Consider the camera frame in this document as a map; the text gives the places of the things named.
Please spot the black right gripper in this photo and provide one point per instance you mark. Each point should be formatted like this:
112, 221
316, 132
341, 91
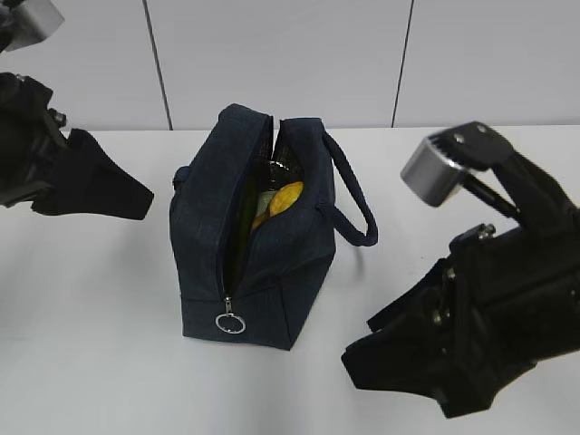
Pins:
478, 320

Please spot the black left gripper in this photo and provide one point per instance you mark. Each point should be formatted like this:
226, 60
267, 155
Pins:
75, 176

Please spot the green cucumber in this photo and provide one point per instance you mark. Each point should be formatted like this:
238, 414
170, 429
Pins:
242, 229

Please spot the dark blue lunch bag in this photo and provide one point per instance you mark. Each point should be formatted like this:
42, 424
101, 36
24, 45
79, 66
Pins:
287, 257

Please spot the yellow wrinkled squash toy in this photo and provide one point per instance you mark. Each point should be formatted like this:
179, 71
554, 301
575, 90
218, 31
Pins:
283, 200

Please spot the green lidded glass container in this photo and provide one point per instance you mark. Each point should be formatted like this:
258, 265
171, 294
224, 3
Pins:
264, 199

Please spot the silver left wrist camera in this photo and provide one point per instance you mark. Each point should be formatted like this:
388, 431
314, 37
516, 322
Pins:
26, 23

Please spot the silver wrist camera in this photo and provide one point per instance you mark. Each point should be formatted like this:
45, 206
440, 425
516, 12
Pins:
449, 160
26, 23

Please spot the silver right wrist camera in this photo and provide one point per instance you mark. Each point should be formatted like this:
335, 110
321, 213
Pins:
449, 160

